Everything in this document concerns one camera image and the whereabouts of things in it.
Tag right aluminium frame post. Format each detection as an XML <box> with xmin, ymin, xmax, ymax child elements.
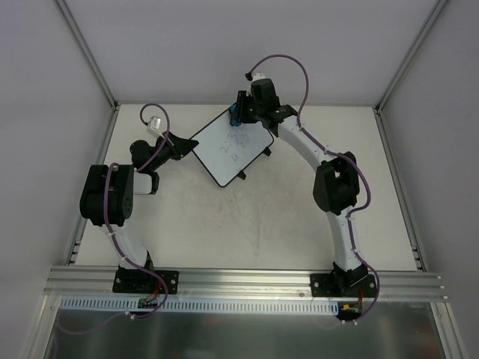
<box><xmin>374</xmin><ymin>0</ymin><xmax>450</xmax><ymax>113</ymax></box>

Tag right table edge rail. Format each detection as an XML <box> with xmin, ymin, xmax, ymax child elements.
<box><xmin>373</xmin><ymin>108</ymin><xmax>427</xmax><ymax>271</ymax></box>

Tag white whiteboard with black frame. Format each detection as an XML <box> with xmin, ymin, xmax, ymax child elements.
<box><xmin>192</xmin><ymin>110</ymin><xmax>274</xmax><ymax>188</ymax></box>

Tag left table edge rail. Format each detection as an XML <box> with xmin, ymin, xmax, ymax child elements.
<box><xmin>64</xmin><ymin>105</ymin><xmax>120</xmax><ymax>266</ymax></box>

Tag aluminium frame post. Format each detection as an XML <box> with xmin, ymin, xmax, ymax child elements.
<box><xmin>53</xmin><ymin>0</ymin><xmax>118</xmax><ymax>110</ymax></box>
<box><xmin>374</xmin><ymin>0</ymin><xmax>450</xmax><ymax>113</ymax></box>

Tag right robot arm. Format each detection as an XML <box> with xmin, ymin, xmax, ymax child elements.
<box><xmin>229</xmin><ymin>73</ymin><xmax>368</xmax><ymax>296</ymax></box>

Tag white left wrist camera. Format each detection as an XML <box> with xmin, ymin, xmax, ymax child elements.
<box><xmin>147</xmin><ymin>116</ymin><xmax>162</xmax><ymax>138</ymax></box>

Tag white slotted cable duct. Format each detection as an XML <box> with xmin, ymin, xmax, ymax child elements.
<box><xmin>59</xmin><ymin>296</ymin><xmax>339</xmax><ymax>316</ymax></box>

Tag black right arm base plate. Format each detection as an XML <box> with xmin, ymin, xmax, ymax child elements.
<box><xmin>309</xmin><ymin>272</ymin><xmax>378</xmax><ymax>298</ymax></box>

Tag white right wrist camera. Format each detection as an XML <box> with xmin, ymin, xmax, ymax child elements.
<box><xmin>245</xmin><ymin>72</ymin><xmax>266</xmax><ymax>82</ymax></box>

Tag table edge rail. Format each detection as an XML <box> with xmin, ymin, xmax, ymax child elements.
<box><xmin>64</xmin><ymin>105</ymin><xmax>120</xmax><ymax>266</ymax></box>
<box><xmin>373</xmin><ymin>108</ymin><xmax>427</xmax><ymax>271</ymax></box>

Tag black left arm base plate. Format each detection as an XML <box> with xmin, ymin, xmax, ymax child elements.
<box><xmin>112</xmin><ymin>267</ymin><xmax>180</xmax><ymax>295</ymax></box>

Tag left aluminium frame post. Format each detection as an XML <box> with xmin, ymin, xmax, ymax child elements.
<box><xmin>53</xmin><ymin>0</ymin><xmax>118</xmax><ymax>110</ymax></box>

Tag aluminium mounting rail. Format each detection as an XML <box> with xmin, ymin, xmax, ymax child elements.
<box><xmin>43</xmin><ymin>266</ymin><xmax>449</xmax><ymax>302</ymax></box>

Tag blue whiteboard eraser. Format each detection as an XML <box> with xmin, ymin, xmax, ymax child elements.
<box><xmin>228</xmin><ymin>104</ymin><xmax>241</xmax><ymax>127</ymax></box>

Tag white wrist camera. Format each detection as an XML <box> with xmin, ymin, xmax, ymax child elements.
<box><xmin>245</xmin><ymin>72</ymin><xmax>266</xmax><ymax>82</ymax></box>
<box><xmin>147</xmin><ymin>116</ymin><xmax>162</xmax><ymax>138</ymax></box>

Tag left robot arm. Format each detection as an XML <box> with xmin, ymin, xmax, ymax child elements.
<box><xmin>79</xmin><ymin>132</ymin><xmax>199</xmax><ymax>292</ymax></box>

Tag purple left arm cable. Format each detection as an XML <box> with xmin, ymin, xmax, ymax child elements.
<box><xmin>55</xmin><ymin>103</ymin><xmax>171</xmax><ymax>336</ymax></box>

